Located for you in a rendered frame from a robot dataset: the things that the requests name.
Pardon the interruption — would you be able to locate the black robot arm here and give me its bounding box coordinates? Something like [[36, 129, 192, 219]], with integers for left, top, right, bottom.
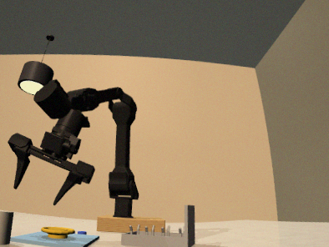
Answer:
[[33, 79, 139, 219]]

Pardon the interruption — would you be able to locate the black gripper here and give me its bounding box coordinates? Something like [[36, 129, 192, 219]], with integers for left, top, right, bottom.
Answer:
[[8, 125, 95, 205]]

